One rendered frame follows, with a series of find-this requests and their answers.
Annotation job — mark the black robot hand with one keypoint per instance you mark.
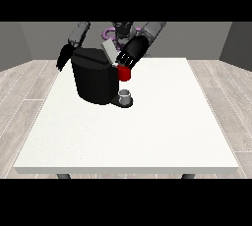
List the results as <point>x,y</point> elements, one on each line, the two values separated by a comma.
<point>63,56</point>
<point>133,52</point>

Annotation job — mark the pale grey machine lid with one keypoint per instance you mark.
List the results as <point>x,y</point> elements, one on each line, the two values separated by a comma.
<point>110,50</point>

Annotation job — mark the black coffee machine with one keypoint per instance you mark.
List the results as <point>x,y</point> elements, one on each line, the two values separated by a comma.
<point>94,77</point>

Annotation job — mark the grey robot trunk purple rings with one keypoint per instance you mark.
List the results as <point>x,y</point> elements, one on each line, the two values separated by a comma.
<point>122,30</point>

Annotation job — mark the small grey cup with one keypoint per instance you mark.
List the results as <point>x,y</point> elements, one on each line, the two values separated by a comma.
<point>125,96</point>

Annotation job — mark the dark table leg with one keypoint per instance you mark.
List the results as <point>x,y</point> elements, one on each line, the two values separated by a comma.
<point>63,176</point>
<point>188,176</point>

